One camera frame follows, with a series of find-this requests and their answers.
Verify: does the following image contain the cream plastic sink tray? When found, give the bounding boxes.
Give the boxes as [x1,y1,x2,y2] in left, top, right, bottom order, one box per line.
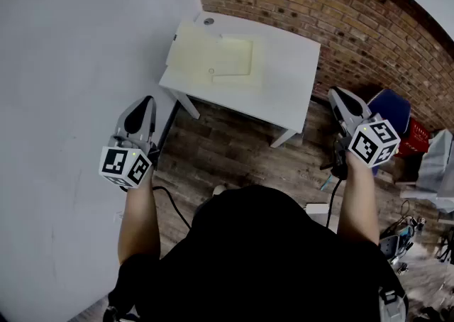
[165,19,265,91]

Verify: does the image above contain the grey harness strap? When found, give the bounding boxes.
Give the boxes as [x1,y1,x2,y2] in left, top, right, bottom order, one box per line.
[377,287,407,322]

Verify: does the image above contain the black tripod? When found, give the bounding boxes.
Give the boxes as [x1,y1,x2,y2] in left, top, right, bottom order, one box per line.
[438,228,454,265]

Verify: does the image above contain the person's black shirt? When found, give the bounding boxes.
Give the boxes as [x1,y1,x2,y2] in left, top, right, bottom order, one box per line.
[106,185,405,322]

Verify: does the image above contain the person's right forearm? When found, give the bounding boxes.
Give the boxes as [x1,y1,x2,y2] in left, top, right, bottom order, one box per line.
[336,155,380,245]

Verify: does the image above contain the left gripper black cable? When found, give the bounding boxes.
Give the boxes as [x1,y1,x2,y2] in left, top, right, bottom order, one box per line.
[120,185,192,229]

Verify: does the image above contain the red box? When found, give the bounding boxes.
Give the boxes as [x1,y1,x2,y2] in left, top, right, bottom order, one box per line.
[393,118,432,158]

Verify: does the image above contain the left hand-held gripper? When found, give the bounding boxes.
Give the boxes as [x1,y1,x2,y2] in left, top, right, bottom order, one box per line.
[98,96,160,189]

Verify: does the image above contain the grey device with blue cables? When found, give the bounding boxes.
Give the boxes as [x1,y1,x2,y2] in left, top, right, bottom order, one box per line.
[379,223,418,267]

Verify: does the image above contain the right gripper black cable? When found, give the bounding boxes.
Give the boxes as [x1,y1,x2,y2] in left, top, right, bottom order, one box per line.
[319,162,347,231]

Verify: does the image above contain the small white box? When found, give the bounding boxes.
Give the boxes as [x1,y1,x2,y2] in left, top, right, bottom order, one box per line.
[305,202,331,216]

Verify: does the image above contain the white table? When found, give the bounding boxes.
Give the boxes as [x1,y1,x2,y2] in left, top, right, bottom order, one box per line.
[158,11,322,148]

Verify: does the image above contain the person's left forearm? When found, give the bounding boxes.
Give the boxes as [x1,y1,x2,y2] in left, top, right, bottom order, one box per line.
[118,167,161,265]

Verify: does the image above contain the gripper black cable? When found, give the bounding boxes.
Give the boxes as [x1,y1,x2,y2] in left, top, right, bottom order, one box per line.
[120,185,192,229]
[319,162,347,231]

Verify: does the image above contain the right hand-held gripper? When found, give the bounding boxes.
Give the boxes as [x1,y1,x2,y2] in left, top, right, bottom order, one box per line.
[328,86,402,177]

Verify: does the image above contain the grey plastic-wrapped boxes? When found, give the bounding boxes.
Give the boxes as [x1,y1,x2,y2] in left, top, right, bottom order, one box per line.
[400,128,454,213]

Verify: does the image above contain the blue chair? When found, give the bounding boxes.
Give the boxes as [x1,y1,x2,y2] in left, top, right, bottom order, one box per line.
[367,88,412,137]

